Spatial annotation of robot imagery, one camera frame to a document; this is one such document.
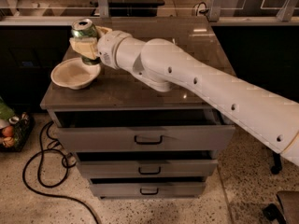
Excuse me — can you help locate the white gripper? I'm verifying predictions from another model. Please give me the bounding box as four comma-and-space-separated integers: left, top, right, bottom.
69, 26, 132, 69

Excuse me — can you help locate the green soda can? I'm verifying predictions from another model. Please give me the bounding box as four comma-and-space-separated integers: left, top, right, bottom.
71, 19, 100, 65

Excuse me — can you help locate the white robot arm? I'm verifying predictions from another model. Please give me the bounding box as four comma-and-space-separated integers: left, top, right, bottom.
70, 31, 299, 165

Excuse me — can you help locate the white paper bowl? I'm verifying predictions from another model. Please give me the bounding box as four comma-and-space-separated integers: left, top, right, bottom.
50, 58, 101, 90

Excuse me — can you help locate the grey drawer cabinet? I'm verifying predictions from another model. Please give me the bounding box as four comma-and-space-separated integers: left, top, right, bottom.
39, 16, 249, 201

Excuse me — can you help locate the green bag in basket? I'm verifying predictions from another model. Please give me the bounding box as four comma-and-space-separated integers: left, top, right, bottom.
0, 97, 15, 120

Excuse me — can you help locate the orange fruit in basket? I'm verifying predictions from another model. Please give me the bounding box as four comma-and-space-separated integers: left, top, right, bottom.
2, 126, 14, 137

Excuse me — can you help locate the middle grey drawer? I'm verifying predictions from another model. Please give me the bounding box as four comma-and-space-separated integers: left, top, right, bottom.
78, 160, 218, 178

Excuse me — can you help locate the grey drawer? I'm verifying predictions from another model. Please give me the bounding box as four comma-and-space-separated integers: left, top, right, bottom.
58, 125, 235, 152
78, 160, 218, 178
90, 182, 206, 198

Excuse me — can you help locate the top grey drawer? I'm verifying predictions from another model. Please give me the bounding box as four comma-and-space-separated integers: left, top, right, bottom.
58, 125, 235, 152

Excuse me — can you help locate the bottom grey drawer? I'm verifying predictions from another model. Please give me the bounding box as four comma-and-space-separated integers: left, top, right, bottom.
90, 182, 206, 198

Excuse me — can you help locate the black stand with caster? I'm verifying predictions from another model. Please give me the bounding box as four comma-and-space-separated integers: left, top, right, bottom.
271, 152, 282, 175

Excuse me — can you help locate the dark chair corner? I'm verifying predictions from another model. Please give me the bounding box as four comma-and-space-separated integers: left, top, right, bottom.
263, 190, 299, 224

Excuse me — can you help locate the black wire fruit basket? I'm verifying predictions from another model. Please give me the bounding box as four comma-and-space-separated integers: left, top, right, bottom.
0, 112, 35, 152

